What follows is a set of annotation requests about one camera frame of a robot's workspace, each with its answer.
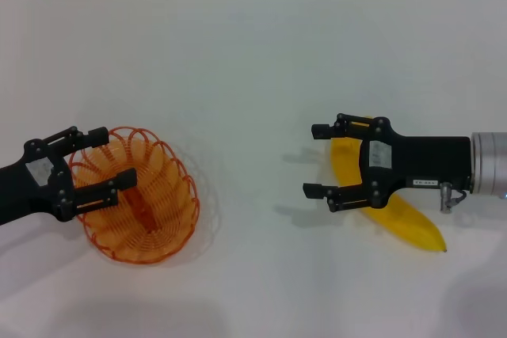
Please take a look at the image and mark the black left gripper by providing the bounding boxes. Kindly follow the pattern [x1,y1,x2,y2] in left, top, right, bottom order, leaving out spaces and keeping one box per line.
[0,125,138,226]

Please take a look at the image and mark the yellow banana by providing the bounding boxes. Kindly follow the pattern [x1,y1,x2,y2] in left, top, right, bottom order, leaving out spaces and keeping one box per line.
[329,115,448,253]

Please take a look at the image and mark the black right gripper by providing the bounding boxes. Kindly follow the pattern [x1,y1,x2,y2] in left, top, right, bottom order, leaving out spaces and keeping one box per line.
[303,113,472,213]

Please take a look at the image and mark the right gripper connector cable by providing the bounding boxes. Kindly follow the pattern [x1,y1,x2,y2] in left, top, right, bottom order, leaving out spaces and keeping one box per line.
[438,181,468,212]

